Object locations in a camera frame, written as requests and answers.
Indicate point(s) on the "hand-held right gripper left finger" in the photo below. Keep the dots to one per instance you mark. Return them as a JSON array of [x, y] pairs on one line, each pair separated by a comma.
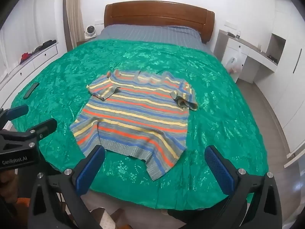
[[91, 169]]

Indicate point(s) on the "black remote control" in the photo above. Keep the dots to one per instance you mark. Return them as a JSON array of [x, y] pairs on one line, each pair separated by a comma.
[[31, 90]]

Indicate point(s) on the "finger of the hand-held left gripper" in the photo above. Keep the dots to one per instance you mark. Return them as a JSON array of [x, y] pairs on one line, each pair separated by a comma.
[[16, 112], [45, 127]]

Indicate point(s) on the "beige curtain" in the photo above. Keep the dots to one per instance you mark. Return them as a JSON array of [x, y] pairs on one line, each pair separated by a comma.
[[72, 16]]

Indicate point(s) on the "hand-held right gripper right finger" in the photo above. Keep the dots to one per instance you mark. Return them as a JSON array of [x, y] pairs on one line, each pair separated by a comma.
[[219, 171]]

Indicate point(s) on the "dark clothes pile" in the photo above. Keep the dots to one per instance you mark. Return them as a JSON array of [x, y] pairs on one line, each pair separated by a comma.
[[44, 45]]

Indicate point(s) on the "white wall socket strip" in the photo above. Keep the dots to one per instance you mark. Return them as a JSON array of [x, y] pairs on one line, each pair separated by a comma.
[[230, 24]]

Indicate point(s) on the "white wardrobe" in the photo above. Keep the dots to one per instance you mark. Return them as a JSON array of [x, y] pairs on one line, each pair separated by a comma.
[[286, 64]]

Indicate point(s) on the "green patterned blanket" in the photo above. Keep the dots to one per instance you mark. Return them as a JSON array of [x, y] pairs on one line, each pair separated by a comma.
[[214, 128]]

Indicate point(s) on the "white plastic bag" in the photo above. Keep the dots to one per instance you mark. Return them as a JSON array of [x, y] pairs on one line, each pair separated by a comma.
[[234, 65]]

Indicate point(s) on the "clear plastic bottle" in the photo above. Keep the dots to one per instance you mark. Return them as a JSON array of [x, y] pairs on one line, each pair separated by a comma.
[[238, 35]]

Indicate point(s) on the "white sheer curtain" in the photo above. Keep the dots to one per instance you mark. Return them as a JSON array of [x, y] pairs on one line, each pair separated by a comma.
[[23, 23]]

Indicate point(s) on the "striped knit sweater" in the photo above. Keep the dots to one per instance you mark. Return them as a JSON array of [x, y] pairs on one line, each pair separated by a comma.
[[138, 114]]

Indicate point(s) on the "grey striped pillow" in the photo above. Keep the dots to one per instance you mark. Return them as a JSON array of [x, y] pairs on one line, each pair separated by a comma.
[[147, 33]]

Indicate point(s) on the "small white fan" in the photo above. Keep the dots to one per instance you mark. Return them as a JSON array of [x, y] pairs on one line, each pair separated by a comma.
[[90, 31]]

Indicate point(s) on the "white desk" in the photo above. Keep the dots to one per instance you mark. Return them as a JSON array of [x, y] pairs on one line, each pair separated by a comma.
[[250, 52]]

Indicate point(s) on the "wooden bed headboard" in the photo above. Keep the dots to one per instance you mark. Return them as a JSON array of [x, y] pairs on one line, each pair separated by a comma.
[[157, 12]]

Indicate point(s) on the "red cloth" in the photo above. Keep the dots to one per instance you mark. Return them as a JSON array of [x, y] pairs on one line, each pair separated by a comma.
[[25, 56]]

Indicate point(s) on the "dark wooden nightstand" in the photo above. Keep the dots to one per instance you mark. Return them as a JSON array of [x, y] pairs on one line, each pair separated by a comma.
[[81, 42]]

